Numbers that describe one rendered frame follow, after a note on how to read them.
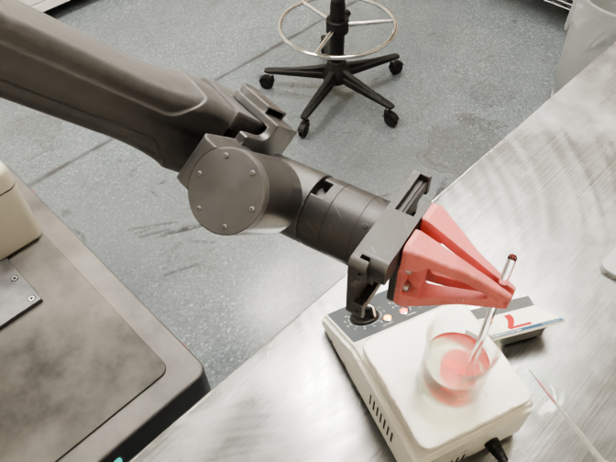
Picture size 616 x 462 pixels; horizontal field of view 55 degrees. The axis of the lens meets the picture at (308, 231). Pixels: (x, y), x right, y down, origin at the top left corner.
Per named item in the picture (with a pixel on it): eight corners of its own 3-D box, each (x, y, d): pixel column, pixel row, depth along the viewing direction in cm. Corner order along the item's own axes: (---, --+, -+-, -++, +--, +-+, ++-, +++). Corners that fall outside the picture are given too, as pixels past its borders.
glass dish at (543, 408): (562, 423, 61) (569, 414, 59) (508, 418, 62) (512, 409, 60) (554, 375, 65) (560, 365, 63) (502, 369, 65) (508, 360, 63)
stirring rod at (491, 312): (455, 394, 52) (507, 257, 37) (457, 389, 53) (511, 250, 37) (461, 398, 52) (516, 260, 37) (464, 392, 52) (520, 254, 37)
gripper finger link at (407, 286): (547, 222, 40) (421, 171, 43) (510, 297, 36) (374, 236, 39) (522, 280, 45) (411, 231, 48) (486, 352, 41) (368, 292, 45)
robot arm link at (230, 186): (256, 86, 50) (200, 168, 52) (172, 48, 39) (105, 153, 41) (359, 175, 46) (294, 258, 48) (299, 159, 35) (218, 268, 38)
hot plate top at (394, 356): (357, 346, 59) (358, 341, 58) (460, 302, 62) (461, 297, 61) (422, 456, 51) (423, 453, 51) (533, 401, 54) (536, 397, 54)
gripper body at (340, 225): (439, 175, 43) (351, 140, 46) (372, 271, 38) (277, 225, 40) (427, 232, 48) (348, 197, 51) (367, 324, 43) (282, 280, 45)
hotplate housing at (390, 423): (320, 327, 69) (319, 289, 63) (416, 288, 72) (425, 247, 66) (420, 512, 56) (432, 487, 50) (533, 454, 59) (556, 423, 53)
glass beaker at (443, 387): (409, 354, 57) (419, 306, 51) (474, 351, 57) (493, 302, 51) (421, 424, 53) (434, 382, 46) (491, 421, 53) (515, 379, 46)
